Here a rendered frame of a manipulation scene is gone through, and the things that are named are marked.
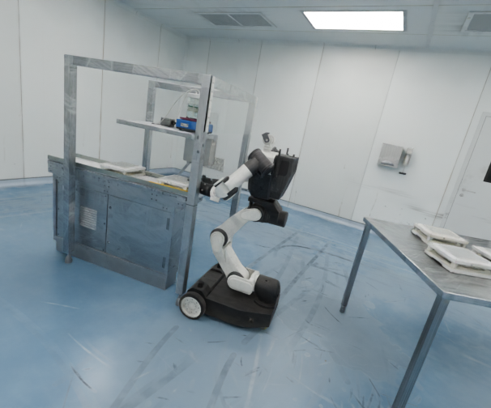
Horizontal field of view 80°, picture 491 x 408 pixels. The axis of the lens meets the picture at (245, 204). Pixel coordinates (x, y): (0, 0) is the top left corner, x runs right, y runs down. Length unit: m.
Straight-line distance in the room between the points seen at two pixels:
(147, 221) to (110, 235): 0.40
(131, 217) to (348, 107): 4.04
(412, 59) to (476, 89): 0.95
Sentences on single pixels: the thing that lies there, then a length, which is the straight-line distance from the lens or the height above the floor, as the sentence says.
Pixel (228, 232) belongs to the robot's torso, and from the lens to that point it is 2.14.
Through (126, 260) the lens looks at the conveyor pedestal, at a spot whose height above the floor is 0.15.
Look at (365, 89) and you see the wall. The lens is 5.41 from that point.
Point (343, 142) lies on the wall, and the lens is 5.37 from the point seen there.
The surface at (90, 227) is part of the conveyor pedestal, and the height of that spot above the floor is 0.34.
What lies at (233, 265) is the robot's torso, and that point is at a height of 0.40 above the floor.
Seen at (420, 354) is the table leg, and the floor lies 0.51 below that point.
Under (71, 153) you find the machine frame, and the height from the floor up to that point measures 0.96.
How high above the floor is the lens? 1.42
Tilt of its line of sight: 16 degrees down
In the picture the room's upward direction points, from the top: 10 degrees clockwise
